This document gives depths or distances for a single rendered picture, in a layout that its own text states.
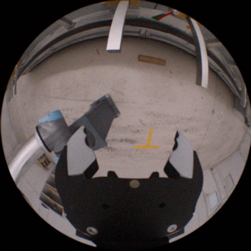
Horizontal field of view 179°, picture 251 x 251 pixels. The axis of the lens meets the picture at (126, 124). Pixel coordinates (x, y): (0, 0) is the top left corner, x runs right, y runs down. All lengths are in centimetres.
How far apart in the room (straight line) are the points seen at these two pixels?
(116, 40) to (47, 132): 39
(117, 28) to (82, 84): 103
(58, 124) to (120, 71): 86
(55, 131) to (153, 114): 106
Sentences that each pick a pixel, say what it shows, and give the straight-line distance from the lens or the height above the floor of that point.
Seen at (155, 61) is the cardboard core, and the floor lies 7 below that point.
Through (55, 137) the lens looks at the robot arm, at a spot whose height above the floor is 84.
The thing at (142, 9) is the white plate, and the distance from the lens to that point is 45.
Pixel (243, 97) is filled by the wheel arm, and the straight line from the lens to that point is 47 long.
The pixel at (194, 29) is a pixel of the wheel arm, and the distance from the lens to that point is 38.
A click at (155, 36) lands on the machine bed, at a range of 109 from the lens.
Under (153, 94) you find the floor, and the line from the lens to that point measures 110.
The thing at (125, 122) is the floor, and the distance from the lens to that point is 117.
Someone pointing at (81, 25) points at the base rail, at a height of 70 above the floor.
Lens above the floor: 105
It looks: 62 degrees down
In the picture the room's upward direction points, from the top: 175 degrees counter-clockwise
